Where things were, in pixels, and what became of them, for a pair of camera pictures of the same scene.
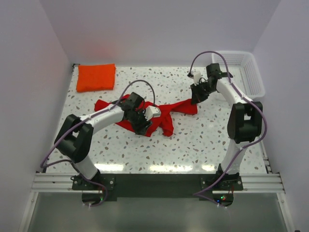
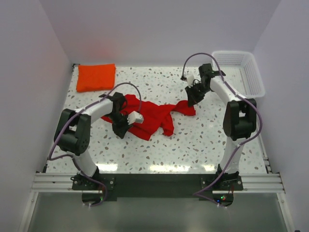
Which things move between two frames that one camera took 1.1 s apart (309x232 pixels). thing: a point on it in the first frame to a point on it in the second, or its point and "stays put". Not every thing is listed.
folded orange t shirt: (95, 77) stays put
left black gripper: (141, 128) to (120, 131)
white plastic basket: (243, 71) stays put
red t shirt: (165, 121) stays put
